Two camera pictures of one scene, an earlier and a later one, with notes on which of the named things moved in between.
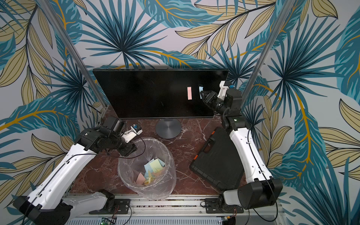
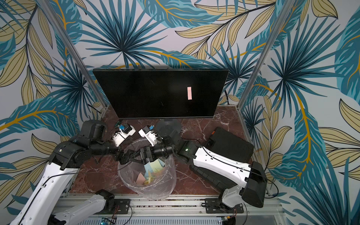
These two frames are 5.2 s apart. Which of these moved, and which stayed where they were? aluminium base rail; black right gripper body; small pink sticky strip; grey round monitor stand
Moved: black right gripper body
Stayed: aluminium base rail; grey round monitor stand; small pink sticky strip
